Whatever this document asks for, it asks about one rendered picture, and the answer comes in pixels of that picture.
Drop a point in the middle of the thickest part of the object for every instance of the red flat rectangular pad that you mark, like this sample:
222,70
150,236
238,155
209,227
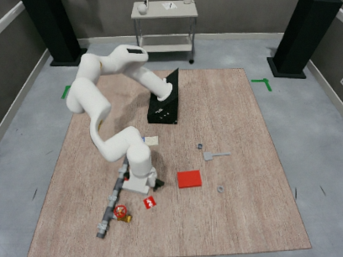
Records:
188,179

